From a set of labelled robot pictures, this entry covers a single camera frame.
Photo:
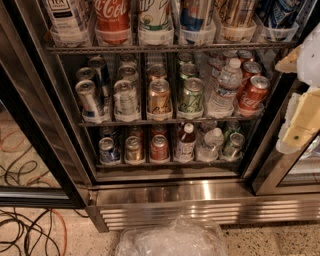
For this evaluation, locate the red coke can front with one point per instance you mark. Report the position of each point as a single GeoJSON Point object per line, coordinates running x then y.
{"type": "Point", "coordinates": [253, 94]}

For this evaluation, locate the white silver can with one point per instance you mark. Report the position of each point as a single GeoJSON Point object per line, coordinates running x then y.
{"type": "Point", "coordinates": [130, 73]}
{"type": "Point", "coordinates": [125, 100]}

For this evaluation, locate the clear water bottle shelf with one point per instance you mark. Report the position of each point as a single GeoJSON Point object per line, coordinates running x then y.
{"type": "Point", "coordinates": [225, 88]}
{"type": "Point", "coordinates": [209, 145]}

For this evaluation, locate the gold can front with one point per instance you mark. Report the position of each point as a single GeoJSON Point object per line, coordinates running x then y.
{"type": "Point", "coordinates": [159, 100]}

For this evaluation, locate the dark blue can rear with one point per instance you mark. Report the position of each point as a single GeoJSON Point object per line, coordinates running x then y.
{"type": "Point", "coordinates": [99, 64]}

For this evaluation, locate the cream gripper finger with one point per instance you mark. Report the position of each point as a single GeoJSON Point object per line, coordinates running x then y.
{"type": "Point", "coordinates": [302, 121]}
{"type": "Point", "coordinates": [289, 63]}

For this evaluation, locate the white silver can front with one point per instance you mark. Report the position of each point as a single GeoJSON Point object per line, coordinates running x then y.
{"type": "Point", "coordinates": [125, 100]}

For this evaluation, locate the silver blue can rear-left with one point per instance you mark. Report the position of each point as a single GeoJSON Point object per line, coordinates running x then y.
{"type": "Point", "coordinates": [86, 73]}

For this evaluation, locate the red coke can middle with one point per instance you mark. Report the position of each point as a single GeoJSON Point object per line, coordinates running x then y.
{"type": "Point", "coordinates": [249, 69]}

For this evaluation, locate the red coke can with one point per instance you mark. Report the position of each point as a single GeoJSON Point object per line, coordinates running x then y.
{"type": "Point", "coordinates": [253, 94]}
{"type": "Point", "coordinates": [245, 55]}
{"type": "Point", "coordinates": [249, 69]}

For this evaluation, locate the green white 7up bottle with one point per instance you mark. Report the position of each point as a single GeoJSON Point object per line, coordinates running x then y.
{"type": "Point", "coordinates": [153, 20]}

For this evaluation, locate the right glass fridge door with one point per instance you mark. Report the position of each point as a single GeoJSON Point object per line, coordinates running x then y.
{"type": "Point", "coordinates": [269, 167]}

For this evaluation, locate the white tea carton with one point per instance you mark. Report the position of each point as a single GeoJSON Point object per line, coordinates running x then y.
{"type": "Point", "coordinates": [69, 20]}

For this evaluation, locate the gold striped drink bottle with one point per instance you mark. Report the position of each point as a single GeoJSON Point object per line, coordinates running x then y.
{"type": "Point", "coordinates": [236, 18]}

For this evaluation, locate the green can front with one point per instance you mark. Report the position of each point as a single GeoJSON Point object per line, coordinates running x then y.
{"type": "Point", "coordinates": [191, 98]}

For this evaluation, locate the dark blue drink bottle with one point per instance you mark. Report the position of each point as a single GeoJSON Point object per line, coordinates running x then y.
{"type": "Point", "coordinates": [277, 17]}

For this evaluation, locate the red coke can rear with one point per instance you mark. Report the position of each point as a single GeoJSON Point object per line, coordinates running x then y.
{"type": "Point", "coordinates": [245, 55]}

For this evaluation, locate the gold can rear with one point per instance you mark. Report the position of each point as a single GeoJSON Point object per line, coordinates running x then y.
{"type": "Point", "coordinates": [157, 71]}

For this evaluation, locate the clear water bottle middle shelf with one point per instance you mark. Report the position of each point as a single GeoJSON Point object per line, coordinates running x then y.
{"type": "Point", "coordinates": [225, 88]}

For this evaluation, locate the top wire shelf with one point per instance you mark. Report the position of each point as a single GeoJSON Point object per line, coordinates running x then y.
{"type": "Point", "coordinates": [169, 48]}

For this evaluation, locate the clear water bottle bottom shelf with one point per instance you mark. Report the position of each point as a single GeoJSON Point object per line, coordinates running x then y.
{"type": "Point", "coordinates": [209, 145]}

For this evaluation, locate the bottom wire shelf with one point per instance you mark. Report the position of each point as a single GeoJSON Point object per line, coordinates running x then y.
{"type": "Point", "coordinates": [170, 164]}

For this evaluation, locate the crumpled clear plastic bag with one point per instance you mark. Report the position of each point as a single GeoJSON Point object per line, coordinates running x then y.
{"type": "Point", "coordinates": [181, 237]}

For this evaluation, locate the red coca-cola bottle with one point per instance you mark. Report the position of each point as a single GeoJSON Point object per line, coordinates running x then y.
{"type": "Point", "coordinates": [112, 20]}

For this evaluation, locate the blue pepsi bottle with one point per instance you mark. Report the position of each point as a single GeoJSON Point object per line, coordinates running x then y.
{"type": "Point", "coordinates": [195, 16]}

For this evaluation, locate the stainless steel glass-door fridge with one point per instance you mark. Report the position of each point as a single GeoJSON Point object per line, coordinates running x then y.
{"type": "Point", "coordinates": [121, 198]}

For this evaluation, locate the wire shelf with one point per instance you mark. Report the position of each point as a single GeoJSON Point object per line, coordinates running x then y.
{"type": "Point", "coordinates": [170, 164]}
{"type": "Point", "coordinates": [167, 121]}
{"type": "Point", "coordinates": [169, 48]}

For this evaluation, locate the red can bottom shelf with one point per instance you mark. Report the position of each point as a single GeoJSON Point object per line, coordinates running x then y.
{"type": "Point", "coordinates": [159, 149]}

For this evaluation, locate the silver blue can front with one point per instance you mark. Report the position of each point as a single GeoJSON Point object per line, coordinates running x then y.
{"type": "Point", "coordinates": [92, 108]}

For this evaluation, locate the open left fridge door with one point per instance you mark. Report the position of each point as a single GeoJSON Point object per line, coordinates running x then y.
{"type": "Point", "coordinates": [34, 91]}

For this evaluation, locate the gold can bottom shelf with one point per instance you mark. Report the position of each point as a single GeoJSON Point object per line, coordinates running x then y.
{"type": "Point", "coordinates": [133, 150]}

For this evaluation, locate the white silver can middle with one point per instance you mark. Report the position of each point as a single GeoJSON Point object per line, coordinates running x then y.
{"type": "Point", "coordinates": [130, 73]}

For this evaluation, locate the juice bottle white cap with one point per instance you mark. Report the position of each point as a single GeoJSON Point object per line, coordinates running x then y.
{"type": "Point", "coordinates": [185, 143]}

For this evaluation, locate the green can middle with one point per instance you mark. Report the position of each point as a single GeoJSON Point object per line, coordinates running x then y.
{"type": "Point", "coordinates": [188, 70]}

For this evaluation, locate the blue pepsi can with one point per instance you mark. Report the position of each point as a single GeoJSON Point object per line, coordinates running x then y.
{"type": "Point", "coordinates": [108, 131]}
{"type": "Point", "coordinates": [108, 151]}

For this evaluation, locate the green can bottom shelf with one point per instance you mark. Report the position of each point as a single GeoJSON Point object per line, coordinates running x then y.
{"type": "Point", "coordinates": [233, 146]}

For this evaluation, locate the middle wire shelf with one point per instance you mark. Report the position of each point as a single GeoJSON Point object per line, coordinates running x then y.
{"type": "Point", "coordinates": [167, 121]}

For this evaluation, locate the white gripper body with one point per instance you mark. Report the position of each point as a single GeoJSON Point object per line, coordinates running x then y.
{"type": "Point", "coordinates": [310, 63]}

